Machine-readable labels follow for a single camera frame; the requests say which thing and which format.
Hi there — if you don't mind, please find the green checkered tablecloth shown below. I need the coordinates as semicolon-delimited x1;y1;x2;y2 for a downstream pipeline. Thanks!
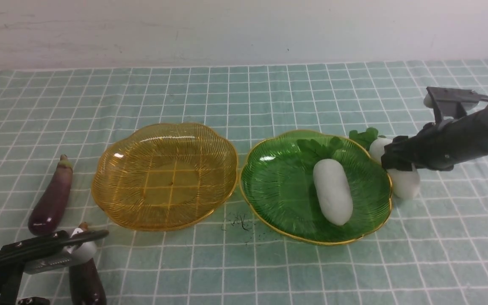
0;58;488;305

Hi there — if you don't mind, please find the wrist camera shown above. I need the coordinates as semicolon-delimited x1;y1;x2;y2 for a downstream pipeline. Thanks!
424;86;488;124
0;227;110;275

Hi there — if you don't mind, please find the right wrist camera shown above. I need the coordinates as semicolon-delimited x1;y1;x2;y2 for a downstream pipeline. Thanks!
424;86;488;124

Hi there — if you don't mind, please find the yellow glass plate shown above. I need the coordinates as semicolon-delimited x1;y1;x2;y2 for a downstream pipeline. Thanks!
91;123;239;232

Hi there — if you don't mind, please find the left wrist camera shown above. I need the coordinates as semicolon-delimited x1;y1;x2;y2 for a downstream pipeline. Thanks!
0;227;110;275

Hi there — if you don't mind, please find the white radish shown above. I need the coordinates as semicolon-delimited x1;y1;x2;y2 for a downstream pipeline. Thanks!
349;127;420;200
297;137;354;226

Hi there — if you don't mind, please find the purple eggplant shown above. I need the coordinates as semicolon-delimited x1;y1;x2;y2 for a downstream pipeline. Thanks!
28;154;73;236
67;241;107;305

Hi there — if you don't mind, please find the green glass plate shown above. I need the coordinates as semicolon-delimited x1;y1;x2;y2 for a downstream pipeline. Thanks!
240;130;393;246

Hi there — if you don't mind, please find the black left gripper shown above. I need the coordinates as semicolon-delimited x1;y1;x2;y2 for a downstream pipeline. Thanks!
0;263;50;305

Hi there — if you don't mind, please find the purple eggplant front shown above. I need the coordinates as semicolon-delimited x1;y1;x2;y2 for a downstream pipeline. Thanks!
67;241;107;305

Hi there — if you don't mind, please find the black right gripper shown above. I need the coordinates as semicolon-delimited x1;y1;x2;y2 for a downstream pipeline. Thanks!
381;102;488;171

